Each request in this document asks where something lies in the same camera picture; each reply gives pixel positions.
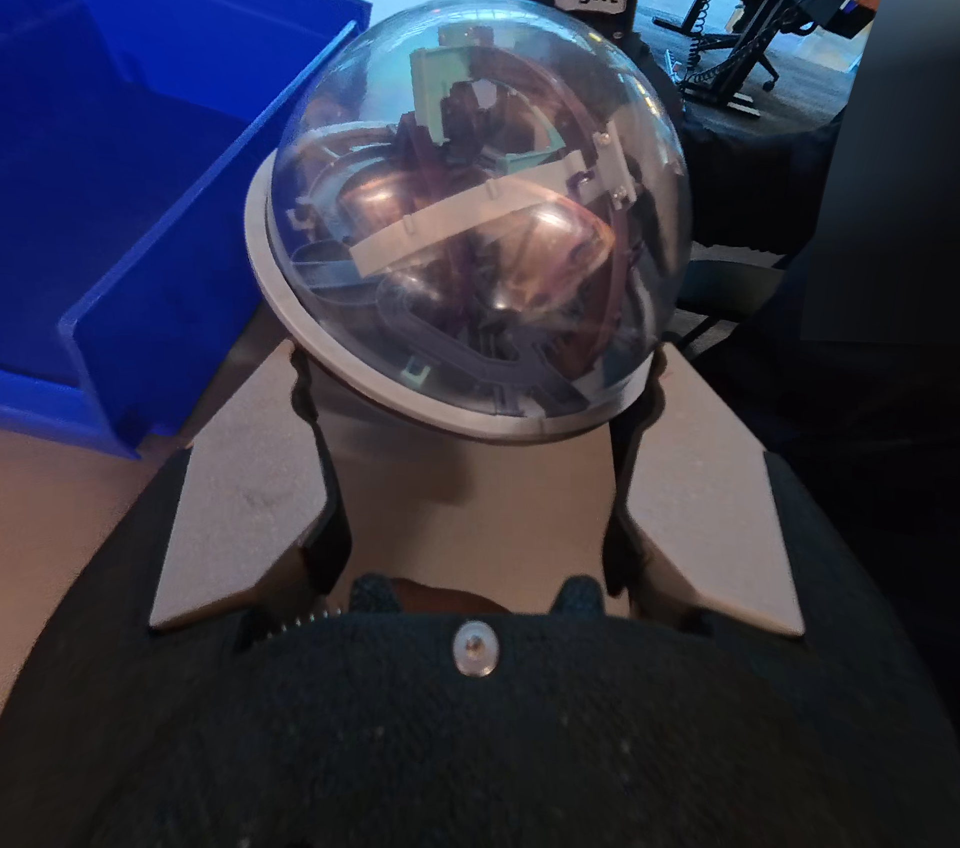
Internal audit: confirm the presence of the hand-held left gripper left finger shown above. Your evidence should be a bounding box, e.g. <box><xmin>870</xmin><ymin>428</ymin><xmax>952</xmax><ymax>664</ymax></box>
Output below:
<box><xmin>148</xmin><ymin>338</ymin><xmax>354</xmax><ymax>631</ymax></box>

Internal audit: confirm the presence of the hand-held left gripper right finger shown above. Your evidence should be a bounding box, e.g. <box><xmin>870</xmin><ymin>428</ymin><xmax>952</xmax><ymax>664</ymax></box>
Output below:
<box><xmin>603</xmin><ymin>341</ymin><xmax>807</xmax><ymax>639</ymax></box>

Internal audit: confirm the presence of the clear plastic maze ball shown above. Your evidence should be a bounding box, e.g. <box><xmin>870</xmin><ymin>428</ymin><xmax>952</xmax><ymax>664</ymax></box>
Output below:
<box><xmin>243</xmin><ymin>0</ymin><xmax>693</xmax><ymax>444</ymax></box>

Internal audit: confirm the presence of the person's right forearm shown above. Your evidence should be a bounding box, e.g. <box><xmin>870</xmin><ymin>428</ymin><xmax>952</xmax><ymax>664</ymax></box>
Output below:
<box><xmin>678</xmin><ymin>113</ymin><xmax>841</xmax><ymax>256</ymax></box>

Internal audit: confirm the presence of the person's dark clothing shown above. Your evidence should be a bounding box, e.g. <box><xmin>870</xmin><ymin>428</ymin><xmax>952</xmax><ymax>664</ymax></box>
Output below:
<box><xmin>690</xmin><ymin>248</ymin><xmax>960</xmax><ymax>639</ymax></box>

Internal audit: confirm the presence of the blue plastic bin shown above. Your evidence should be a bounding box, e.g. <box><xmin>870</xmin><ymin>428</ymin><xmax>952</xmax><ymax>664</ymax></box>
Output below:
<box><xmin>0</xmin><ymin>0</ymin><xmax>374</xmax><ymax>460</ymax></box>

